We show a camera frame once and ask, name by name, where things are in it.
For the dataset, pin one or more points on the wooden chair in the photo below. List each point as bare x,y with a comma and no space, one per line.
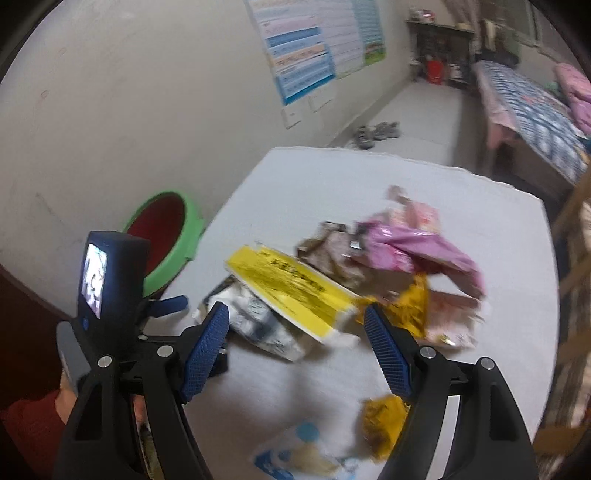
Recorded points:
565,427

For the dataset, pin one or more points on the left hand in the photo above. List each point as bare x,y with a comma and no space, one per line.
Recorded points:
66,399

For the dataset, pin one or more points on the black white tube wrapper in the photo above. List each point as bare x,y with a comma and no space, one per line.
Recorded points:
254,321

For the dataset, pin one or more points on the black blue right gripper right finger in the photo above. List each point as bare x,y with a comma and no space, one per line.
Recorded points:
490,440

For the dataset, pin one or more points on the bed with plaid blanket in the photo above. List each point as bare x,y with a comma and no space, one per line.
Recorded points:
547,146

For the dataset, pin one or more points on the pink white strawberry snack box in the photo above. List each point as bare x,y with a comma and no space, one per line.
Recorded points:
453,315

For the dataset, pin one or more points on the small yellow wrapper piece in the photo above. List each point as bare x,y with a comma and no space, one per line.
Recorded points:
383,420

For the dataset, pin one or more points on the red bucket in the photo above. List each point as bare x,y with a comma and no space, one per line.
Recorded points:
435,71

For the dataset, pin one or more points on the crumpled brown paper wrapper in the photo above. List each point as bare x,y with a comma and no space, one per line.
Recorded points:
329,251

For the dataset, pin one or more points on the yellow white medicine box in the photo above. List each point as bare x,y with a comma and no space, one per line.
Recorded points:
307,299

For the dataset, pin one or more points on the blue wall chart poster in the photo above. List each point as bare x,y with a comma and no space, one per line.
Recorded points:
295,45

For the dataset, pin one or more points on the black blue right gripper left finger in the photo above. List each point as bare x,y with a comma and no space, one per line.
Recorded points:
101,438

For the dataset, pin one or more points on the white wall chart poster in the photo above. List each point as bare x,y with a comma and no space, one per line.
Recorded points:
353,32

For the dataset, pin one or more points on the yellow gold snack wrapper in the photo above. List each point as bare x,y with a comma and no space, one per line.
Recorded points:
410,309

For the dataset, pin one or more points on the pink quilt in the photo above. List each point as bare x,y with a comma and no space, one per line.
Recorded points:
577,89

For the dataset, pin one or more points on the green red trash bin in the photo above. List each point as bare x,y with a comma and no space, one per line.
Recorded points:
172,223

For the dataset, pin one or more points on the dark metal shelf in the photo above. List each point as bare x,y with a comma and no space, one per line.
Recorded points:
454,46

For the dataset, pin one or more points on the blue white plastic wrapper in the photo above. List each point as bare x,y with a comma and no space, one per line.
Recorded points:
312,449

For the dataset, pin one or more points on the pink plastic bag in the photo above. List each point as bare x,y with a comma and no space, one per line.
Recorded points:
412,251

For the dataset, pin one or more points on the grey shoes pair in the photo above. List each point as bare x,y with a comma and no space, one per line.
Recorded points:
366,136

